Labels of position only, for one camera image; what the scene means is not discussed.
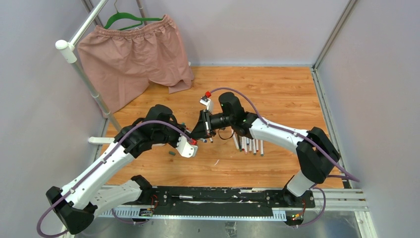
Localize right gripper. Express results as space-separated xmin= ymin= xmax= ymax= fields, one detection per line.
xmin=189 ymin=110 xmax=234 ymax=141

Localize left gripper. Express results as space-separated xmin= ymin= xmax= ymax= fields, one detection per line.
xmin=154 ymin=120 xmax=190 ymax=149

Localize yellow capped white marker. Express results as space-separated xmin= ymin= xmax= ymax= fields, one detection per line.
xmin=232 ymin=132 xmax=240 ymax=150

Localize clear green gel pen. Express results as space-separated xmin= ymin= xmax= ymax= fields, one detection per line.
xmin=237 ymin=136 xmax=242 ymax=151

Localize white acrylic marker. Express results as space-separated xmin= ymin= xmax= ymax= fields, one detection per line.
xmin=242 ymin=137 xmax=248 ymax=154

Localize green capped white marker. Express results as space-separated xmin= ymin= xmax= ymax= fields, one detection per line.
xmin=252 ymin=139 xmax=257 ymax=155

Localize teal capped white marker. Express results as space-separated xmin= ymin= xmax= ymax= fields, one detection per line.
xmin=259 ymin=140 xmax=264 ymax=156

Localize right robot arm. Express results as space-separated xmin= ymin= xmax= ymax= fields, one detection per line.
xmin=191 ymin=92 xmax=340 ymax=207

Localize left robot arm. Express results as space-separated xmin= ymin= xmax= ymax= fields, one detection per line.
xmin=46 ymin=104 xmax=198 ymax=235

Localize pink shorts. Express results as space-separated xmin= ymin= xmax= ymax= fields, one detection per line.
xmin=77 ymin=14 xmax=194 ymax=113

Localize white clothes rack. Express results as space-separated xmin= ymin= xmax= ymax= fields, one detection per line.
xmin=55 ymin=0 xmax=167 ymax=146

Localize green clothes hanger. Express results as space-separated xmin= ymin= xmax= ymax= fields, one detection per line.
xmin=103 ymin=0 xmax=163 ymax=31

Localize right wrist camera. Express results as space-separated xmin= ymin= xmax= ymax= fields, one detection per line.
xmin=200 ymin=96 xmax=214 ymax=113

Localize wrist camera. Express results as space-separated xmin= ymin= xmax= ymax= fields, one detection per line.
xmin=175 ymin=135 xmax=198 ymax=158
xmin=200 ymin=96 xmax=214 ymax=113

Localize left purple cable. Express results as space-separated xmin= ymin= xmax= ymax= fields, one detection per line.
xmin=36 ymin=120 xmax=198 ymax=238

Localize purple cable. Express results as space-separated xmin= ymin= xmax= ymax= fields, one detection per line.
xmin=210 ymin=87 xmax=360 ymax=229
xmin=36 ymin=120 xmax=198 ymax=238

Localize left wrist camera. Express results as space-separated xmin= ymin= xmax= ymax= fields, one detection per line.
xmin=175 ymin=135 xmax=198 ymax=158

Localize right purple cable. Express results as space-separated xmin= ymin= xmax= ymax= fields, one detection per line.
xmin=210 ymin=87 xmax=360 ymax=229

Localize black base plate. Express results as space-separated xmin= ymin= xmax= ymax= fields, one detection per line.
xmin=131 ymin=186 xmax=315 ymax=218

